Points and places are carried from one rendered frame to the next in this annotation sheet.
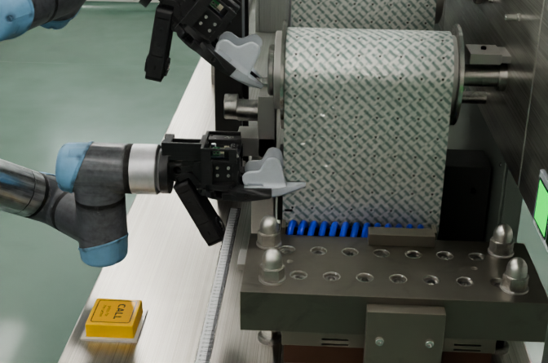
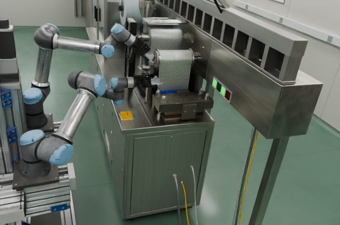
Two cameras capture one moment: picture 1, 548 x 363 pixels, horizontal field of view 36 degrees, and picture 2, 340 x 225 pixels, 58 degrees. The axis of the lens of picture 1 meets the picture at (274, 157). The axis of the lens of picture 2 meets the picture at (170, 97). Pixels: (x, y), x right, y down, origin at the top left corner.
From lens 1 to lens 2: 1.06 m
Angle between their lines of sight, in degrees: 22
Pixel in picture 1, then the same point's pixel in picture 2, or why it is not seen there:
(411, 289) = (189, 100)
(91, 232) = (118, 97)
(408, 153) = (182, 75)
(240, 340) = (154, 116)
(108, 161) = (123, 81)
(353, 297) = (180, 103)
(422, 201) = (184, 84)
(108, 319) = (126, 115)
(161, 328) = (136, 116)
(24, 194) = not seen: hidden behind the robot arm
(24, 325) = not seen: hidden behind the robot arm
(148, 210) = not seen: hidden behind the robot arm
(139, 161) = (130, 80)
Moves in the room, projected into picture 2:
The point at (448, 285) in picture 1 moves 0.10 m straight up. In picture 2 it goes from (195, 99) to (197, 86)
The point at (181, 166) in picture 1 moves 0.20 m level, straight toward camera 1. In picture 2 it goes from (138, 81) to (150, 93)
